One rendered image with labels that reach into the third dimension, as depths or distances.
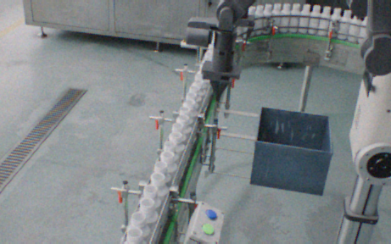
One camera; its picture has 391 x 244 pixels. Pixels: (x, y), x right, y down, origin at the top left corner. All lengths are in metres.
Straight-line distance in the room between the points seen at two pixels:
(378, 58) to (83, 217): 2.22
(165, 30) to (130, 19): 0.37
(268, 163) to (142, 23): 3.26
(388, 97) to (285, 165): 0.74
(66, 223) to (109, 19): 2.67
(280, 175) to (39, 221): 1.55
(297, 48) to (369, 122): 1.66
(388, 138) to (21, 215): 2.23
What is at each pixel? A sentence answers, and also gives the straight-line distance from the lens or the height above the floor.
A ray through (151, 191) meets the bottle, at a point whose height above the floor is 1.14.
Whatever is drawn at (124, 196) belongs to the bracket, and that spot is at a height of 1.07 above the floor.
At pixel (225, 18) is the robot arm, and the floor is 1.64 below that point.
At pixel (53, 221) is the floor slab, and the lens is 3.11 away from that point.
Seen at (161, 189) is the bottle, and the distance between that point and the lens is 1.46.
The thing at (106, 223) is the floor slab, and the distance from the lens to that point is 3.06.
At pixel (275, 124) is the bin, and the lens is 2.37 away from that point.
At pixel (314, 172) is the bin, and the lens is 2.14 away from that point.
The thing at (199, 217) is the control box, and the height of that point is 1.12.
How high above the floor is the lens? 2.04
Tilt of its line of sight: 30 degrees down
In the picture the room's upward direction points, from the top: 4 degrees clockwise
